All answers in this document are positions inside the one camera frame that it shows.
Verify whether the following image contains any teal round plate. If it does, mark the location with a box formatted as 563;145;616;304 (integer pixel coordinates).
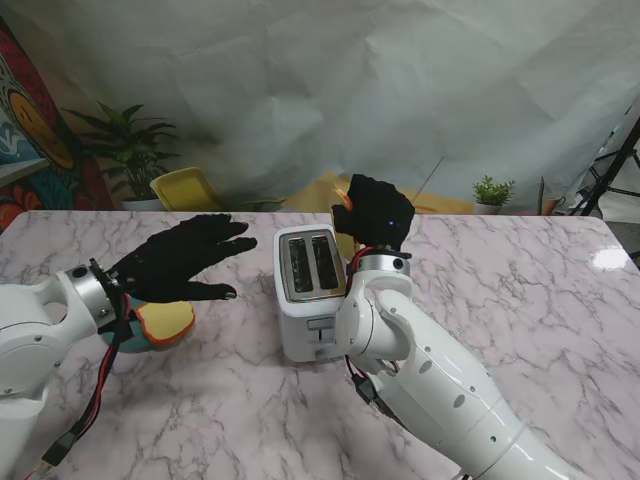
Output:
107;294;194;355

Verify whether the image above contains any yellow toast slice orange crust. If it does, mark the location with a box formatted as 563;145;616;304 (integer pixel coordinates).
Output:
332;184;362;257
135;299;197;346

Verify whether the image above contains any red black right arm cable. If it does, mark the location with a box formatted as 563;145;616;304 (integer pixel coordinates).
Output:
343;252;401;426

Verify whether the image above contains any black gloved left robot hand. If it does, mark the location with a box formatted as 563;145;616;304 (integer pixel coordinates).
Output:
102;213;259;305

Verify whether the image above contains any colourful cartoon mural board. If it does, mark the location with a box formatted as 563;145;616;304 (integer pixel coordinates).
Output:
0;17;116;234

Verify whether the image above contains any white two-slot toaster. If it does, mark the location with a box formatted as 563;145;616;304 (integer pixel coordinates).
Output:
272;224;352;364

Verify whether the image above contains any red black arm cable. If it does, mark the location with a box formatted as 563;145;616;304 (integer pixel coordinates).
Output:
343;252;401;426
39;294;144;469

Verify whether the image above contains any yellow plastic chair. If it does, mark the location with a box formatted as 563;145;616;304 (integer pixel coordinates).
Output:
149;167;225;212

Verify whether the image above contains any white crumpled backdrop sheet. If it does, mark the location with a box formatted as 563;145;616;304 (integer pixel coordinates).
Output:
0;0;640;216

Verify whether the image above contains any black tripod stand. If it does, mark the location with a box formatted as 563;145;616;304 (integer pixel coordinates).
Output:
567;107;640;217

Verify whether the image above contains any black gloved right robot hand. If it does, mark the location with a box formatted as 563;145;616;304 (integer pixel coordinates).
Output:
332;173;416;251

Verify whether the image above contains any red black left arm cable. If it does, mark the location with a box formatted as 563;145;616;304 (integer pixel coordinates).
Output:
39;294;144;469

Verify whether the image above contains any large green potted plant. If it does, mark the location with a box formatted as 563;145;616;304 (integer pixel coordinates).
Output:
62;101;180;212

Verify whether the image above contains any small green potted plant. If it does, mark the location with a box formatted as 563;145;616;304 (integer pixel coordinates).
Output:
472;174;517;216

